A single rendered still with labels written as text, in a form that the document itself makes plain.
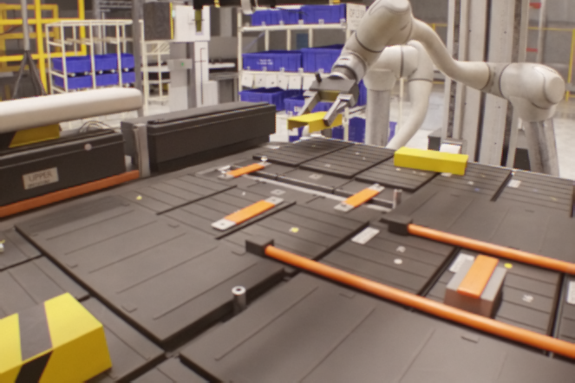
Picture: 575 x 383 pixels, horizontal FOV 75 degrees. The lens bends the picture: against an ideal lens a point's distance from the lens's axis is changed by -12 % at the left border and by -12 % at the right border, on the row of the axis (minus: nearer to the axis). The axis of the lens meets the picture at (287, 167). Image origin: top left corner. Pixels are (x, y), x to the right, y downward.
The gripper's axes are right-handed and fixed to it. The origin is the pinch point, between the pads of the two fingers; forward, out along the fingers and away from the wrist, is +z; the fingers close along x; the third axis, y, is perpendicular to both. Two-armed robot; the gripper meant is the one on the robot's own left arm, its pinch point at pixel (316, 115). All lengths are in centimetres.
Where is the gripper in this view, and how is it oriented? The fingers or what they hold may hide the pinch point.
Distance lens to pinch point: 113.4
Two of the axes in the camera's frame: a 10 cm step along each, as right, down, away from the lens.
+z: -5.0, 7.3, -4.6
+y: -3.5, -6.6, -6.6
